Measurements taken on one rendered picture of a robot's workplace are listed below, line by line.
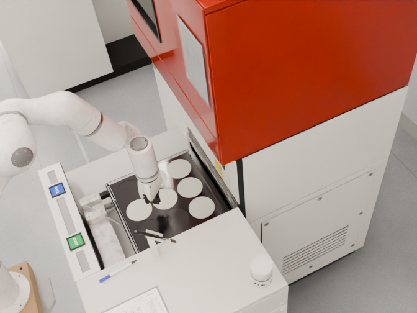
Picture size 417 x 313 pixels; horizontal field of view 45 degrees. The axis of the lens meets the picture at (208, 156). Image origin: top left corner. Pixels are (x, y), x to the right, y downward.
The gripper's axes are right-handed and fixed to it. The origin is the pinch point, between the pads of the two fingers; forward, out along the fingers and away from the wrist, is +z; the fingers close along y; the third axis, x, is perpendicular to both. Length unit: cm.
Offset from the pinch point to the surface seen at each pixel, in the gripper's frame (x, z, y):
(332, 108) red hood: 55, -30, -35
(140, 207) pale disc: -7.3, 7.3, 1.1
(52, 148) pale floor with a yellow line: -132, 97, -70
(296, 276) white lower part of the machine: 49, 84, -29
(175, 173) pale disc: -1.3, 7.3, -18.1
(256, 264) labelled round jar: 45.6, -8.8, 16.9
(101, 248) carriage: -13.9, 9.2, 21.2
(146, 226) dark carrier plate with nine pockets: -1.1, 7.3, 8.1
